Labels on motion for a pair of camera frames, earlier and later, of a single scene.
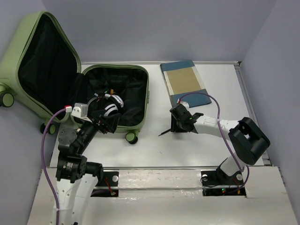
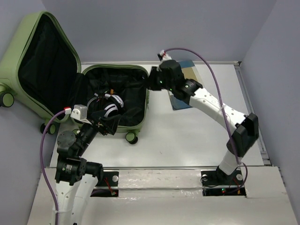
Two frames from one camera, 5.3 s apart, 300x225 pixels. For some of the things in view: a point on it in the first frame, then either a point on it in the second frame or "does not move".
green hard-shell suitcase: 41,70 does not move
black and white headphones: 105,104 does not move
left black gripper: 110,121 does not move
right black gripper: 174,126 -> 155,72
